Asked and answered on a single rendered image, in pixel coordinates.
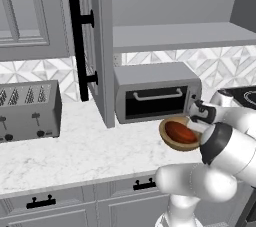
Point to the black hob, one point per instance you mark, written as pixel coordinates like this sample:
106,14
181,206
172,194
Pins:
245,96

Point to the grey open cabinet door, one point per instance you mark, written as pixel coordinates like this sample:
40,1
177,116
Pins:
104,47

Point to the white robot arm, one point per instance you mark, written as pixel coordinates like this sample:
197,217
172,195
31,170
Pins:
230,151

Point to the grey base cabinet door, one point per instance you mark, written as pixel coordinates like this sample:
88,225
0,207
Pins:
133,212
50,219

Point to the grey open wall cabinet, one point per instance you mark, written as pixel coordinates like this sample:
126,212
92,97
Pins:
180,36

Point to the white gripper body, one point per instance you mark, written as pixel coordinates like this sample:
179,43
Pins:
194,126

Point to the grey closed cabinet door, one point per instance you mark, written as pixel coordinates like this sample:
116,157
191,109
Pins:
33,11

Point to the tan bowl with red inside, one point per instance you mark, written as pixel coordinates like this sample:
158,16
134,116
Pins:
178,132

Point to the silver four-slot toaster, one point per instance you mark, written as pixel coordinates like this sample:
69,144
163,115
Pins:
26,114

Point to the grey drawer front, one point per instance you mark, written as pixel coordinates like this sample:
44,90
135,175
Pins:
70,197
123,186

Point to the silver toaster oven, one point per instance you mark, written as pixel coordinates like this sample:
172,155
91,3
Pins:
150,77

